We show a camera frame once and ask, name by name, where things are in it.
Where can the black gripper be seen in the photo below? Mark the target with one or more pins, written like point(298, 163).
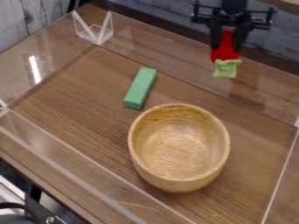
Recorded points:
point(232, 14)

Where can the red plush fruit green stem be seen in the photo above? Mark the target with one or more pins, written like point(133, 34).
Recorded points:
point(224, 57)

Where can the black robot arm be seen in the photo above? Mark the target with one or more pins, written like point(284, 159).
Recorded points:
point(231, 14)

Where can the green rectangular block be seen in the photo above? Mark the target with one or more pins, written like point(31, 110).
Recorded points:
point(139, 88)

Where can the wooden bowl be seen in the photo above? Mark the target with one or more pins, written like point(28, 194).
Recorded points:
point(179, 147)

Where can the clear acrylic corner bracket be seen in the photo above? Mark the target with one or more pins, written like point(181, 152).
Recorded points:
point(93, 33)

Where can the clear acrylic front wall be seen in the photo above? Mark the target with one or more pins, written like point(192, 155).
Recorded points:
point(87, 187)

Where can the black table leg frame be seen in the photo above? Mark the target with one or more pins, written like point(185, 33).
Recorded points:
point(20, 207)

